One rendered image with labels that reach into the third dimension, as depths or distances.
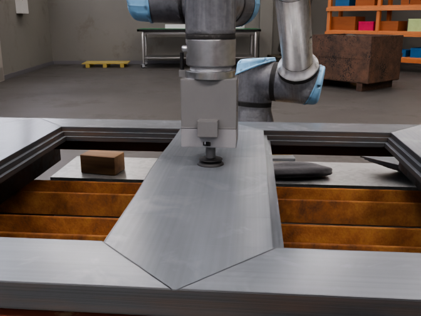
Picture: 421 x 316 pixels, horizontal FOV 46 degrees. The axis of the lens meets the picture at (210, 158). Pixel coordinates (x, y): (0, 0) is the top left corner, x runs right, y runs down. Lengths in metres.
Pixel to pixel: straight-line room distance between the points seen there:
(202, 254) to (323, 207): 0.54
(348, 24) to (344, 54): 3.86
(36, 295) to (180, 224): 0.18
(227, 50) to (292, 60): 0.65
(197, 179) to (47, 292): 0.31
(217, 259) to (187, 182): 0.23
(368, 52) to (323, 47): 0.82
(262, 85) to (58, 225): 0.76
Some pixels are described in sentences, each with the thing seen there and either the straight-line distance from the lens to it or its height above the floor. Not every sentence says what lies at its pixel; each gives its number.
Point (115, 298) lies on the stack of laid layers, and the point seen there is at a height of 0.83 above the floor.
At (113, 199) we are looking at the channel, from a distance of 1.04.
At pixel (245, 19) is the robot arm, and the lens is 0.83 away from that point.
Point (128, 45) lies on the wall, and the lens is 12.41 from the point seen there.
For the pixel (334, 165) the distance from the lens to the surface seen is 1.41.
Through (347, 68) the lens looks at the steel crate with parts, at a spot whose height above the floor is 0.33.
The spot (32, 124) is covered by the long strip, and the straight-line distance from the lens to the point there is 1.18.
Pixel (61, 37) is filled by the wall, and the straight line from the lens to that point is 12.72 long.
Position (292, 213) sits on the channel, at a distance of 1.01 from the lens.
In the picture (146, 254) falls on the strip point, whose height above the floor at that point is 0.84.
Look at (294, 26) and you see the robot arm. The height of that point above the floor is 1.06.
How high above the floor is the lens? 1.07
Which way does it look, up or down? 16 degrees down
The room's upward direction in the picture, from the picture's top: straight up
